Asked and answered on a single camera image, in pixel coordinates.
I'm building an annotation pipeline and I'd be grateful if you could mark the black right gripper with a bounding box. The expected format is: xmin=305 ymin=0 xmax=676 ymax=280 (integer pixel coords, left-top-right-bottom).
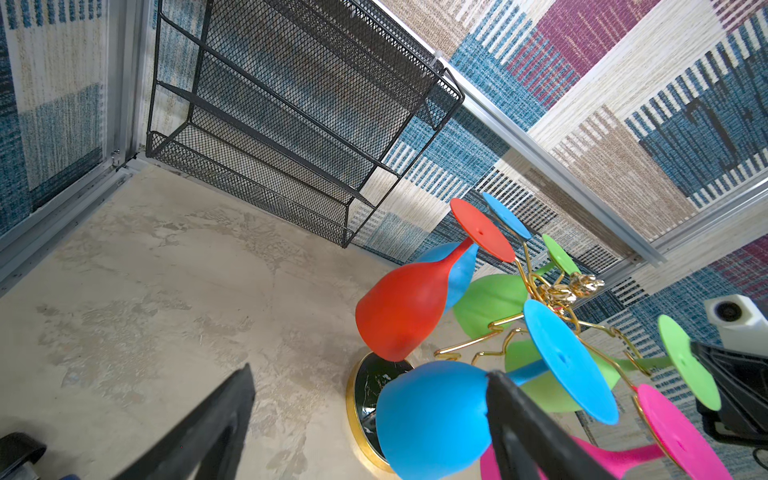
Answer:
xmin=691 ymin=342 xmax=767 ymax=447

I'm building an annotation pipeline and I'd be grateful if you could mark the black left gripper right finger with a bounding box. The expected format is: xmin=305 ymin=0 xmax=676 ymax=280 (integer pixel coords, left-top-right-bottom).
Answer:
xmin=486 ymin=371 xmax=612 ymax=479

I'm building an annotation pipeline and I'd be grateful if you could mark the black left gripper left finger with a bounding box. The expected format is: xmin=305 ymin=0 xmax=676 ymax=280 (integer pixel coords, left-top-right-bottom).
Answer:
xmin=117 ymin=364 xmax=256 ymax=479

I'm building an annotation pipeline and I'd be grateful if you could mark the green wine glass front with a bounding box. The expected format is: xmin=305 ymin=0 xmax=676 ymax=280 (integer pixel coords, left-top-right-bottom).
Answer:
xmin=522 ymin=315 xmax=722 ymax=413

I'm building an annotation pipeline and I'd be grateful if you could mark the green wine glass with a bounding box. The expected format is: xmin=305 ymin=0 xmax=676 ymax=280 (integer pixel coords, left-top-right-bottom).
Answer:
xmin=522 ymin=315 xmax=722 ymax=413
xmin=453 ymin=234 xmax=581 ymax=339

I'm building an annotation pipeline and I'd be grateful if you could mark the pink wine glass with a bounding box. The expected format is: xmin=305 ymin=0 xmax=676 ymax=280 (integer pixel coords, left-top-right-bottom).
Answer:
xmin=480 ymin=384 xmax=731 ymax=479

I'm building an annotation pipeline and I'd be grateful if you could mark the blue wine glass front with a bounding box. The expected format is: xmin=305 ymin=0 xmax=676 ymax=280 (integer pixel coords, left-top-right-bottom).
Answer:
xmin=376 ymin=300 xmax=619 ymax=479

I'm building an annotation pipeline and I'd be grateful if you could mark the blue wine glass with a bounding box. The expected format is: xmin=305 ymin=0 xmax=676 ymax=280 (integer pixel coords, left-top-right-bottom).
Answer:
xmin=413 ymin=192 xmax=532 ymax=312
xmin=376 ymin=300 xmax=619 ymax=479

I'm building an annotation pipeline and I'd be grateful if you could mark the green wine glass back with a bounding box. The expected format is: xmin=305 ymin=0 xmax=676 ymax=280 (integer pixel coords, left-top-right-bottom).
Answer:
xmin=453 ymin=234 xmax=581 ymax=339

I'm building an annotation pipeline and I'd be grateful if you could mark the red wine glass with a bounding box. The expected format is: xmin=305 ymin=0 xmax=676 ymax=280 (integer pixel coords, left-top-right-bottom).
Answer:
xmin=355 ymin=198 xmax=516 ymax=362

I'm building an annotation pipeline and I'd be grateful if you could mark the blue wine glass back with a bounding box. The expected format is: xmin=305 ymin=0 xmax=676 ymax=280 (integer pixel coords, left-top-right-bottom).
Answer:
xmin=413 ymin=192 xmax=532 ymax=312

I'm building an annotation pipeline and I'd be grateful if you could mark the black mesh shelf rack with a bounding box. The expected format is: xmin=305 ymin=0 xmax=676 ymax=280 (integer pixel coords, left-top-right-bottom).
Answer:
xmin=146 ymin=1 xmax=464 ymax=246

